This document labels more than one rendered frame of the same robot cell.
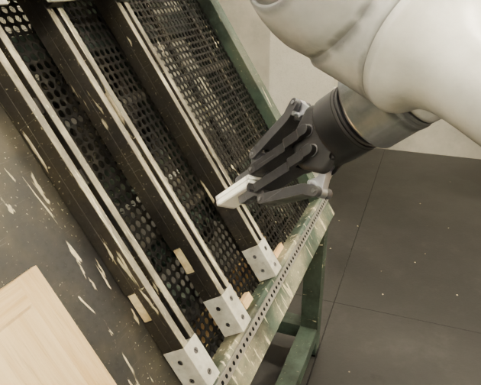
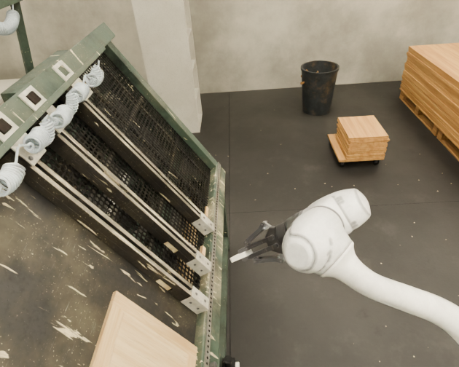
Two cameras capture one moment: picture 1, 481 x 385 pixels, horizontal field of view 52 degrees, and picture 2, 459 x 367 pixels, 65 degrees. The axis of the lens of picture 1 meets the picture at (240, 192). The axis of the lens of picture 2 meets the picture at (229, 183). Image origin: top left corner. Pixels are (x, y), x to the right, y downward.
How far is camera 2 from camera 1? 64 cm
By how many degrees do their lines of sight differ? 20
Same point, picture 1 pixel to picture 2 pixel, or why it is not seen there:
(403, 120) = not seen: hidden behind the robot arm
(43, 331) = (133, 321)
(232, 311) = (202, 263)
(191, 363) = (197, 301)
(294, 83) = (163, 65)
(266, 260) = (207, 224)
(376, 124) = not seen: hidden behind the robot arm
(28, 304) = (122, 312)
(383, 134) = not seen: hidden behind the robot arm
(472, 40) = (350, 271)
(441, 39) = (342, 271)
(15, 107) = (70, 208)
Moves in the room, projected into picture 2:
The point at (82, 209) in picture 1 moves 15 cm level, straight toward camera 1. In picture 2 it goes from (122, 248) to (140, 269)
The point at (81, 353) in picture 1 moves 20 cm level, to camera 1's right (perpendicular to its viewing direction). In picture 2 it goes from (151, 322) to (199, 305)
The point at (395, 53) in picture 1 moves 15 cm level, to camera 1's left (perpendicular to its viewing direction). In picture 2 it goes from (331, 274) to (265, 298)
